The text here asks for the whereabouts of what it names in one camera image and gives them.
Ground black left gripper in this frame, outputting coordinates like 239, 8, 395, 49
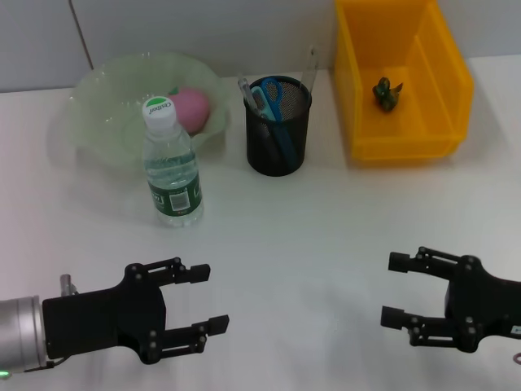
42, 256, 230, 366

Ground black mesh pen holder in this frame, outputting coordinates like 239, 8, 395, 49
243, 75, 313, 178

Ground transparent plastic ruler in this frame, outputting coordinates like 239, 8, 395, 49
300, 45, 321, 97

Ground green glass fruit plate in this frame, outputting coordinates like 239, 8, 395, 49
50, 51, 232, 168

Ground clear water bottle green label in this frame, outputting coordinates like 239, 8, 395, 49
141, 96, 204, 227

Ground pink peach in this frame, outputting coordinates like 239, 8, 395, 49
166, 86, 212, 135

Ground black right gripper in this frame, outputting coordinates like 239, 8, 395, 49
380, 245, 521, 354

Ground blue scissors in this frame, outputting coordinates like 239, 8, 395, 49
250, 77, 300, 168

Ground silver ballpoint pen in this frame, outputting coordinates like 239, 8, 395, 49
237, 72, 265, 119

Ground yellow plastic bin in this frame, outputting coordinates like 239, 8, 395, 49
334, 0, 475, 160

